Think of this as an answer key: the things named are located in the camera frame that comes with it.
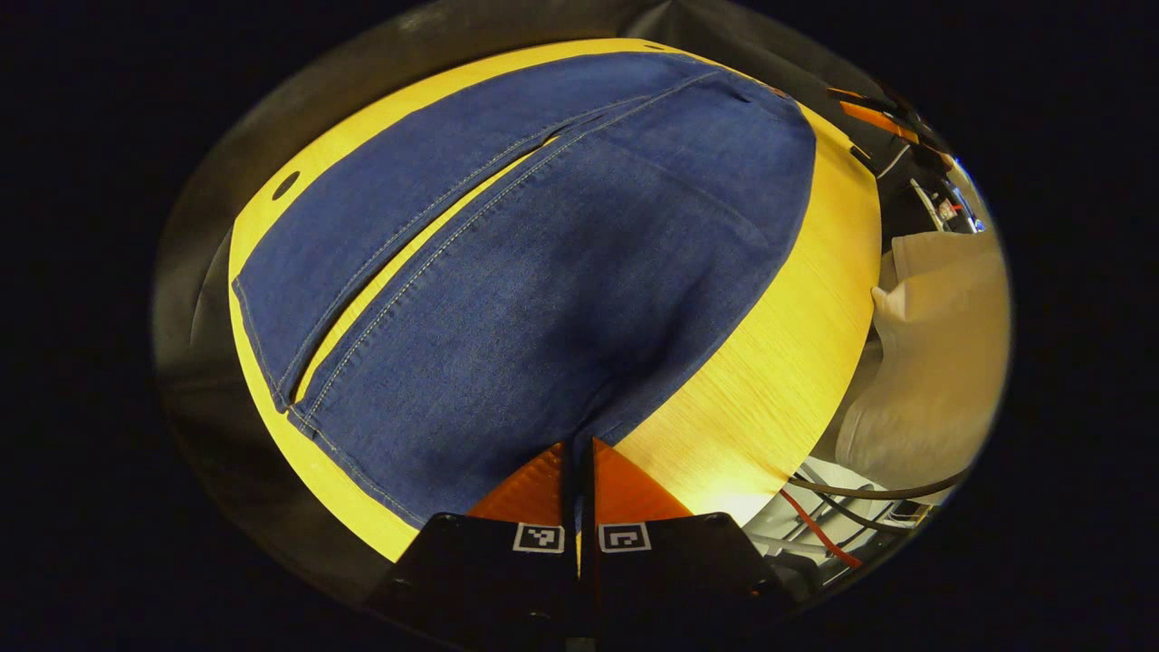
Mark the blue denim jeans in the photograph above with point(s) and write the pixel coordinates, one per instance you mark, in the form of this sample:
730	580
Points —
543	290

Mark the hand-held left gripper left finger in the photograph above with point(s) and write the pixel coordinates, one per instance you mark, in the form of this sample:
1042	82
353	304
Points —
489	570

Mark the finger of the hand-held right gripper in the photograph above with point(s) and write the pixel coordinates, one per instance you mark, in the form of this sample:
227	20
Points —
860	96
878	120

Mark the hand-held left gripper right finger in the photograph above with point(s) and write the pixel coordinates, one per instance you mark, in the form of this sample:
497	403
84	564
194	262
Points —
670	570

